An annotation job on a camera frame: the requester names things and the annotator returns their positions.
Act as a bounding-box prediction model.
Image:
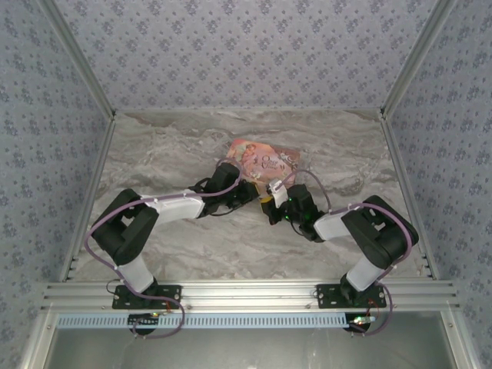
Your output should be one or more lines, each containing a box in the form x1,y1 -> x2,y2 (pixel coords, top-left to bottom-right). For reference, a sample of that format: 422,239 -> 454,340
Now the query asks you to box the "pink decorated wooden box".
225,138 -> 302,186

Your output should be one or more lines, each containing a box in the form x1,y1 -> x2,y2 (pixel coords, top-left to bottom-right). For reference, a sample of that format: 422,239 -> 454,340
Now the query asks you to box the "grey sheet metal panel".
22,311 -> 477,369

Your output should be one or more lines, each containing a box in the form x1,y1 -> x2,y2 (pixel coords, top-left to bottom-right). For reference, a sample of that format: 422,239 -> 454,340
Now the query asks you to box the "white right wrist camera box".
266,178 -> 288,204

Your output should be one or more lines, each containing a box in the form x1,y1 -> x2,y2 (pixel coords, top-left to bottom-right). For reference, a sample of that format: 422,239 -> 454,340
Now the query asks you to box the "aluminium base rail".
40,280 -> 460,311

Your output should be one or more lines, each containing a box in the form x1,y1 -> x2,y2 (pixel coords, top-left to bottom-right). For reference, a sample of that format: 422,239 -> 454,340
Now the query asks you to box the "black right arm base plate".
315,284 -> 387,310

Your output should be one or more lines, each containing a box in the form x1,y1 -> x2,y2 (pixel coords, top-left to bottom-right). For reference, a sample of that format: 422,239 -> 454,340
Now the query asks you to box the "white slotted cable duct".
56,311 -> 358,331

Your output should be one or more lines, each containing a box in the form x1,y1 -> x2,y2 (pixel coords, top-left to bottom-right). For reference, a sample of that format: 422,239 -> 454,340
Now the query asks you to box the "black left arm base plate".
111,284 -> 182,310

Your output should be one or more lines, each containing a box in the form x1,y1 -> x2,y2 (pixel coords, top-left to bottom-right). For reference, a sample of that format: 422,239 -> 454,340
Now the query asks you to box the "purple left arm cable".
85,158 -> 186,340

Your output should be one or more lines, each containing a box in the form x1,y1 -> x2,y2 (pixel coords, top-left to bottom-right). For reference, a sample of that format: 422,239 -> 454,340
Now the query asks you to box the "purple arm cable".
282,168 -> 418,337
85,158 -> 186,340

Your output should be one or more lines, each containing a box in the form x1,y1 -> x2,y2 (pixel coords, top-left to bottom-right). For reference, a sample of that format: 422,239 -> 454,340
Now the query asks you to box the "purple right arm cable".
282,168 -> 418,337

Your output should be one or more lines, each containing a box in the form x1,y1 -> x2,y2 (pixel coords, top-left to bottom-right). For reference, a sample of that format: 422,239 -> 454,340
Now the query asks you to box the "aluminium frame post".
379,0 -> 457,118
38,0 -> 117,118

